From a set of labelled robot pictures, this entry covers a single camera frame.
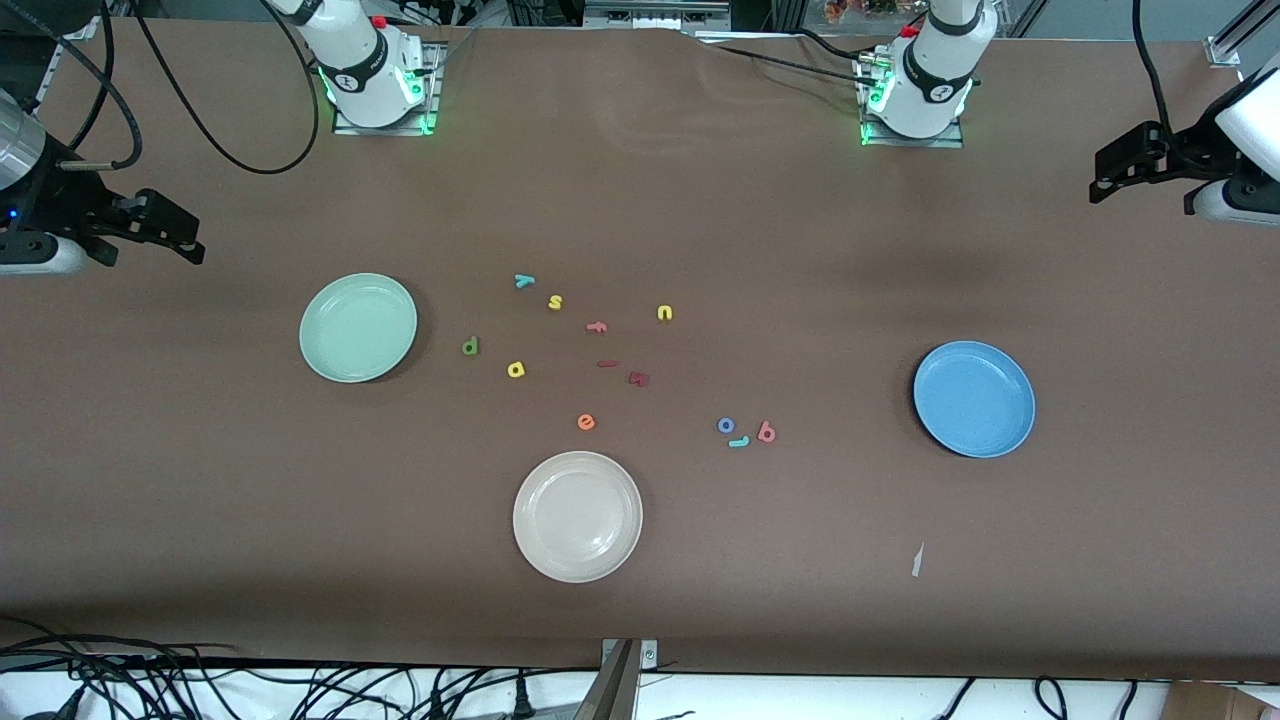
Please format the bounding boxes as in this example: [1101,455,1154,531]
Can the pale green plate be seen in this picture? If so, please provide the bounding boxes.
[299,273,418,384]

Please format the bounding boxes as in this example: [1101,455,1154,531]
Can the blue plate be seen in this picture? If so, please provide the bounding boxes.
[913,341,1037,459]

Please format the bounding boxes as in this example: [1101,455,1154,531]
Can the grey metal box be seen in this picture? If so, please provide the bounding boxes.
[583,0,733,31]

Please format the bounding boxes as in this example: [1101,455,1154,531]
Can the beige plate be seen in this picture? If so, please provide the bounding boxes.
[512,451,644,584]

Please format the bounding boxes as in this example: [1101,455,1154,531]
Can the brown cardboard box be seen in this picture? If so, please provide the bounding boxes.
[1160,683,1280,720]

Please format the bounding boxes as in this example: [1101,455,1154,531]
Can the black cable with metal plug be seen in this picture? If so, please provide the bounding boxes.
[20,15,144,171]

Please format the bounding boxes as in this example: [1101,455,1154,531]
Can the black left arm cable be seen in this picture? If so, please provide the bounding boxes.
[1132,0,1173,136]

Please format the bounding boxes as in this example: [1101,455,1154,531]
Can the aluminium frame profile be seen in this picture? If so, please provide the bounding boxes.
[1203,0,1280,69]
[33,15,101,111]

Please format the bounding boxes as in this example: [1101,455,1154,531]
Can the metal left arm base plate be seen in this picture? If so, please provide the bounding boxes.
[858,50,966,149]

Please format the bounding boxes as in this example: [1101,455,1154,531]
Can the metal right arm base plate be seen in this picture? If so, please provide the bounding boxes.
[332,42,441,136]

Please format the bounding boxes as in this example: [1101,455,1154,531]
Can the thin black cable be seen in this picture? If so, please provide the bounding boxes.
[790,27,876,63]
[700,43,867,84]

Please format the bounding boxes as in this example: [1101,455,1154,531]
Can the tangled black cable bundle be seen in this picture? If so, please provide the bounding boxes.
[0,615,601,720]

